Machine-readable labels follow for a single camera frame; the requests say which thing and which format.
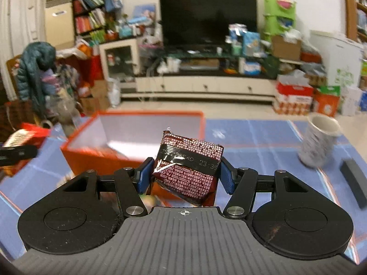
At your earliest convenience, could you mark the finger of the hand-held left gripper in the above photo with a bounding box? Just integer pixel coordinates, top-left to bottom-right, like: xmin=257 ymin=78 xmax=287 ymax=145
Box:
xmin=0 ymin=145 xmax=39 ymax=167

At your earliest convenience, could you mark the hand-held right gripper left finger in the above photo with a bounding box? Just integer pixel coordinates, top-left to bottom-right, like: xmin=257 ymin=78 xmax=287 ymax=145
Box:
xmin=61 ymin=157 xmax=155 ymax=219

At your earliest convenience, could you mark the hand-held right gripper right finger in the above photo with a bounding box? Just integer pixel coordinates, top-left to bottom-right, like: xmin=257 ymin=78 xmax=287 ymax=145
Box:
xmin=219 ymin=158 xmax=311 ymax=219

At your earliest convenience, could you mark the dark red snack packet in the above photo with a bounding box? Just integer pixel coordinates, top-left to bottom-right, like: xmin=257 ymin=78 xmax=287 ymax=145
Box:
xmin=151 ymin=128 xmax=224 ymax=207

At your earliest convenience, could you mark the orange cardboard box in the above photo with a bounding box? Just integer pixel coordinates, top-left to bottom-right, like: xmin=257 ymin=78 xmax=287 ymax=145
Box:
xmin=60 ymin=111 xmax=206 ymax=178

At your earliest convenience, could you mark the blue checked mat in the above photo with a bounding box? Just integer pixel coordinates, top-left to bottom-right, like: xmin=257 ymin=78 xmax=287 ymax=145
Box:
xmin=0 ymin=112 xmax=367 ymax=265

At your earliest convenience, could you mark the teal puffer jacket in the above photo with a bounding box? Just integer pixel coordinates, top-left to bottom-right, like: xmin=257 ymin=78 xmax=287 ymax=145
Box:
xmin=16 ymin=41 xmax=58 ymax=118

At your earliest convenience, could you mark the white television stand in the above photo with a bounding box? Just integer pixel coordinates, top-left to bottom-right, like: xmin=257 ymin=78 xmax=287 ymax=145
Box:
xmin=135 ymin=49 xmax=278 ymax=103

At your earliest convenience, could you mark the white patterned cup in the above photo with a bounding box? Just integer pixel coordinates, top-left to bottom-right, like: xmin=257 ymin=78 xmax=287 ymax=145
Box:
xmin=297 ymin=114 xmax=342 ymax=168

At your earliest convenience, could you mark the red and white carton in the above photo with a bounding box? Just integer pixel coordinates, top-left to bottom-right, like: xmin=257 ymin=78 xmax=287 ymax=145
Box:
xmin=273 ymin=82 xmax=315 ymax=117

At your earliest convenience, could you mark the white glass-door cabinet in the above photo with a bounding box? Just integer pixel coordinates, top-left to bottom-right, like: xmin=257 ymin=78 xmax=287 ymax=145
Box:
xmin=99 ymin=38 xmax=141 ymax=81

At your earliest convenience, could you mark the orange and green bag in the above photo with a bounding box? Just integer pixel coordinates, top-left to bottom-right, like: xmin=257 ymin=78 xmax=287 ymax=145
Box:
xmin=313 ymin=86 xmax=341 ymax=118

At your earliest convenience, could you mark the black rectangular block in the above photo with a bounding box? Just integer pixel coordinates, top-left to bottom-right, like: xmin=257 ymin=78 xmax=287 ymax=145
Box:
xmin=339 ymin=159 xmax=367 ymax=209

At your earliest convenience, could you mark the blue wipes packet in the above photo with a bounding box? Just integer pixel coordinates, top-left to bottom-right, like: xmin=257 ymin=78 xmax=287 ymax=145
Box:
xmin=242 ymin=31 xmax=261 ymax=57

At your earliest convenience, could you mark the beige standing air conditioner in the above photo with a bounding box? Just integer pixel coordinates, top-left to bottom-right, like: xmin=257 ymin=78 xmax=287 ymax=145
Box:
xmin=44 ymin=0 xmax=75 ymax=50

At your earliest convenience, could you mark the brown cardboard box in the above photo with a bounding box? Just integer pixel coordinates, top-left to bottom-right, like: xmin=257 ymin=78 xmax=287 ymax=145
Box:
xmin=271 ymin=34 xmax=302 ymax=61

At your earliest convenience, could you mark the white curtain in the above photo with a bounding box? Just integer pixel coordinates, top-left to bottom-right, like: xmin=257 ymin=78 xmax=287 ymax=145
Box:
xmin=0 ymin=0 xmax=48 ymax=98

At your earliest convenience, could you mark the white floor appliance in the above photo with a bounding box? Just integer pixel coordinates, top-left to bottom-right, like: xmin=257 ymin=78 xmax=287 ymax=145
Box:
xmin=310 ymin=30 xmax=364 ymax=89

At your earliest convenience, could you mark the dark bookshelf with books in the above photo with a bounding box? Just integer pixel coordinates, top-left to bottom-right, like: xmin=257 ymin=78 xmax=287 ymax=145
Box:
xmin=69 ymin=0 xmax=121 ymax=40

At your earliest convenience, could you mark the black flat television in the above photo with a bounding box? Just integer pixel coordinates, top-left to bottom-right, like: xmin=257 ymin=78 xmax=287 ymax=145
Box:
xmin=158 ymin=0 xmax=258 ymax=48

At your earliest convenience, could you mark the green plastic drawer unit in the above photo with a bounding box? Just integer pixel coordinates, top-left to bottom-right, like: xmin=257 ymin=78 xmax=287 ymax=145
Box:
xmin=263 ymin=0 xmax=297 ymax=40

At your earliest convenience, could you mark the wooden shelf unit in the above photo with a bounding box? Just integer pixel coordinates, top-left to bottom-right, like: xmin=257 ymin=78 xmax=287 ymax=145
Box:
xmin=342 ymin=0 xmax=367 ymax=43

